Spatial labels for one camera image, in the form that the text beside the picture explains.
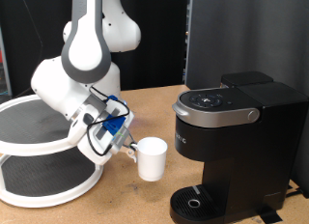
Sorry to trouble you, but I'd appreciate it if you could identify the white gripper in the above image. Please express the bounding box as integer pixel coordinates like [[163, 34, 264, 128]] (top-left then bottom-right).
[[76, 98, 139, 166]]

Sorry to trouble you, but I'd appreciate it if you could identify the white mug with green tape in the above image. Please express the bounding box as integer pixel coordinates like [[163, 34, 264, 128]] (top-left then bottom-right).
[[129, 136, 169, 182]]

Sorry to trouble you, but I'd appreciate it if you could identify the black Keurig coffee machine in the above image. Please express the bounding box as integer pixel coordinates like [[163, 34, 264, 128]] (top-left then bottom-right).
[[169, 70, 309, 224]]

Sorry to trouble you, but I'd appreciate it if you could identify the black pod coffee machine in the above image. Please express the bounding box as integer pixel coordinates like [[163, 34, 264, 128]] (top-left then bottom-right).
[[184, 0, 309, 199]]

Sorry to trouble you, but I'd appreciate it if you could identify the white two-tier turntable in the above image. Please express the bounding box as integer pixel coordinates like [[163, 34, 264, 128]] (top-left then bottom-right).
[[0, 93, 104, 209]]

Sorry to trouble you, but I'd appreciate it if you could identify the black curtain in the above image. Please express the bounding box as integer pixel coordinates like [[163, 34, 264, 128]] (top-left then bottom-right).
[[0, 0, 188, 99]]

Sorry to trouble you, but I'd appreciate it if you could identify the black tape piece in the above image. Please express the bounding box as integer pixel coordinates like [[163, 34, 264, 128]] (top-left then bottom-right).
[[255, 205, 284, 224]]

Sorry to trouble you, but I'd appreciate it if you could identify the black camera cable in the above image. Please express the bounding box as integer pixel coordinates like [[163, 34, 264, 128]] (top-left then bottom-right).
[[86, 85, 131, 156]]

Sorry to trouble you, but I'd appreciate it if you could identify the black power cable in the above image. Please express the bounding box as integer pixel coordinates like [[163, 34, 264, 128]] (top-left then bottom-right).
[[284, 184, 304, 199]]

